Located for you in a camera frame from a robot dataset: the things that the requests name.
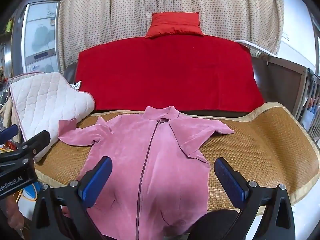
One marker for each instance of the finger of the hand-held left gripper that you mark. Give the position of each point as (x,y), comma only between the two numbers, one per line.
(37,140)
(8,133)

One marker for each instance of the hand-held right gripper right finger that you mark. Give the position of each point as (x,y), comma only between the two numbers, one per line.
(230,180)

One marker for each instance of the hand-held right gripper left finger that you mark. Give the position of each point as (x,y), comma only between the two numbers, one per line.
(96,180)

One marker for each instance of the pink zip jacket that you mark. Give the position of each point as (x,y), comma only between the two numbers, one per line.
(162,167)

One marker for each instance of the person's left hand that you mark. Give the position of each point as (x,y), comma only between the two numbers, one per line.
(11,215)

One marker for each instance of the blue plastic object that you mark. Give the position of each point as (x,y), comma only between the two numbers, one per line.
(32,190)

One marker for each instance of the beige garment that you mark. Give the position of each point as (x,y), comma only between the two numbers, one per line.
(7,112)

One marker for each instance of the woven rattan mat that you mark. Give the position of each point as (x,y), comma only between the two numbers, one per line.
(250,150)

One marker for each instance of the white quilted pad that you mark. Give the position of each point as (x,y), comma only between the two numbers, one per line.
(45,100)

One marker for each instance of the small patterned white cloth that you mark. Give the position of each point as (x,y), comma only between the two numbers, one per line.
(76,85)

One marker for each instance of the display cabinet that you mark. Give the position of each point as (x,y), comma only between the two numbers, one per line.
(3,55)

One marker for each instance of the silver refrigerator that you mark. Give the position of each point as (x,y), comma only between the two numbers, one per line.
(37,37)

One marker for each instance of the yellow bottle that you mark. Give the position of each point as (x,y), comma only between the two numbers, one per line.
(9,25)

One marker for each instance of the wooden crib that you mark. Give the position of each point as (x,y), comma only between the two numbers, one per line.
(287,85)

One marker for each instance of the red blanket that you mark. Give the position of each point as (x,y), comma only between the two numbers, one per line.
(162,75)

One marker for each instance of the white board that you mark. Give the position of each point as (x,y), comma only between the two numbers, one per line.
(252,46)

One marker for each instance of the beige dotted curtain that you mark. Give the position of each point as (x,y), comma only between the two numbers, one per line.
(112,17)

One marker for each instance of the red pillow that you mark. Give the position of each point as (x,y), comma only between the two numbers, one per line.
(172,25)

